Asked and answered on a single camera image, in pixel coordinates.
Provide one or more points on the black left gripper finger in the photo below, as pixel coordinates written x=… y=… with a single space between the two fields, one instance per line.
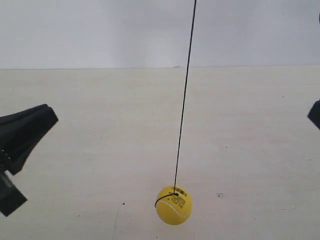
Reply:
x=15 y=151
x=32 y=122

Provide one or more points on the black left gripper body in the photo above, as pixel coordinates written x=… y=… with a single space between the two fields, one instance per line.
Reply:
x=10 y=197

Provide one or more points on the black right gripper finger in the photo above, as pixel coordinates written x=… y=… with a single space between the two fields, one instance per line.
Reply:
x=314 y=114

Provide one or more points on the yellow tennis ball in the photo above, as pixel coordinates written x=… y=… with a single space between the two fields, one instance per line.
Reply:
x=174 y=205

